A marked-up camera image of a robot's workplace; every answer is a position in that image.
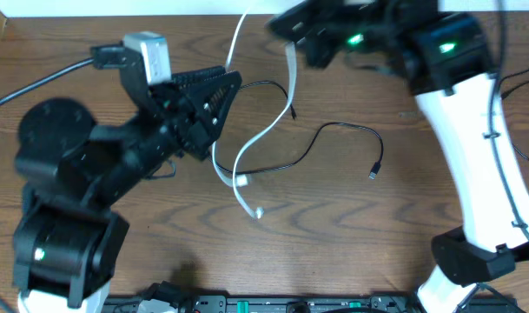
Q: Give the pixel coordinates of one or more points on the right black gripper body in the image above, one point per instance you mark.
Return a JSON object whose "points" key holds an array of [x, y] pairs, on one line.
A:
{"points": [[315, 39]]}

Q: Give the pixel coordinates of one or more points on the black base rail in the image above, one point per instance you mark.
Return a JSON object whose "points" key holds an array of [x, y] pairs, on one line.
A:
{"points": [[167, 297]]}

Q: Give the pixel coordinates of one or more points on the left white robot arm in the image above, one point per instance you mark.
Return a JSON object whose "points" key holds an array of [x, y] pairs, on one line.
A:
{"points": [[68, 239]]}

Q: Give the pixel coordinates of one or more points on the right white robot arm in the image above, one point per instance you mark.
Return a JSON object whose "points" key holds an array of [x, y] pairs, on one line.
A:
{"points": [[445, 59]]}

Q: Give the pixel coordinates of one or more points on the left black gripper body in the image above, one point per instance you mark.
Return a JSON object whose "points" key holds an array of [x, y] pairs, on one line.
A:
{"points": [[177, 120]]}

